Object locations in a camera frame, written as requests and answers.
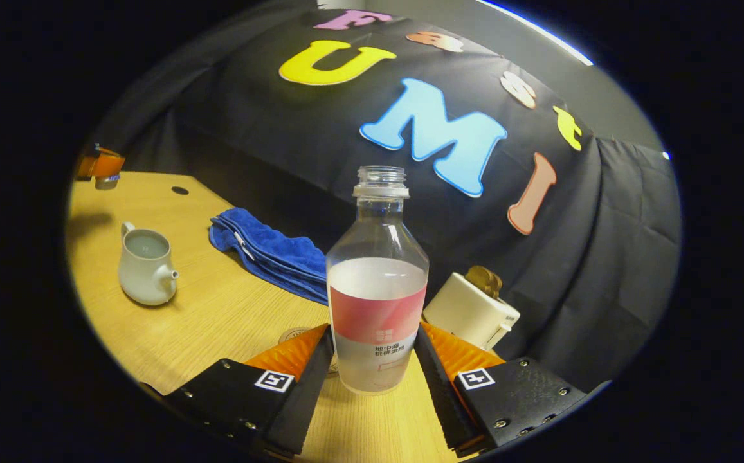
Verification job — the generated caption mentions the folded blue towel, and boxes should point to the folded blue towel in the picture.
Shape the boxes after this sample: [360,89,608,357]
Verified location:
[208,207,331,307]

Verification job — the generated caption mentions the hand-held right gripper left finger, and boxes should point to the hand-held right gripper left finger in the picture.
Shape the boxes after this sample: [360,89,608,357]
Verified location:
[161,323,336,458]

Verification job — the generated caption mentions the white ceramic teacup with spout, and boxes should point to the white ceramic teacup with spout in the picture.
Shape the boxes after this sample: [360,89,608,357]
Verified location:
[118,222,180,307]

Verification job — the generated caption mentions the black backdrop cloth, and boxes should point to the black backdrop cloth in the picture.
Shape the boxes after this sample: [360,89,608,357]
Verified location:
[92,5,683,394]

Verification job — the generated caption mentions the round wooden coaster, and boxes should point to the round wooden coaster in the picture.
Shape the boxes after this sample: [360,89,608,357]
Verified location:
[279,327,340,377]

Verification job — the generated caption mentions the clear water bottle red label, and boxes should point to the clear water bottle red label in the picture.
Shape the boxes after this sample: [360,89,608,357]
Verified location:
[326,165,430,395]

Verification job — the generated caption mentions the white toaster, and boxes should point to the white toaster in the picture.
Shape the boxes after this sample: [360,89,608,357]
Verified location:
[422,272,521,352]

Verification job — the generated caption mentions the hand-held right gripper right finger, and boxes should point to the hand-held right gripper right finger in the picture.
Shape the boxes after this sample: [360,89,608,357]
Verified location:
[413,321,590,459]

